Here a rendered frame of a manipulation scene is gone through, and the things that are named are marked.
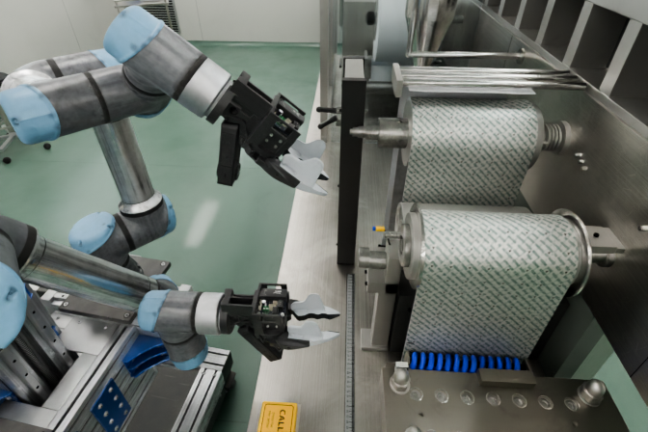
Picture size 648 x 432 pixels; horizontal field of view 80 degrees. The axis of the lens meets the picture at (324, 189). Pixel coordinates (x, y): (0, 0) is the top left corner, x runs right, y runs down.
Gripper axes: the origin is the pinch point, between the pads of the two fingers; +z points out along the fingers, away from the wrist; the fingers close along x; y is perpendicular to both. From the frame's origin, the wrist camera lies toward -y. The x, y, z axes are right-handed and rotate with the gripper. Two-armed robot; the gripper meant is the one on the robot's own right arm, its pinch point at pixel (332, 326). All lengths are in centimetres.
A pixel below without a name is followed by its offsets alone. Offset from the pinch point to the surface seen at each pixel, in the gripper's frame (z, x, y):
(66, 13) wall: -340, 436, -41
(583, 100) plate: 46, 29, 33
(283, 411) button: -9.2, -8.3, -16.6
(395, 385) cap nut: 11.5, -8.3, -4.1
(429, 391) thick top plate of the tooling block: 17.6, -8.1, -6.1
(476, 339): 26.8, -0.4, -1.4
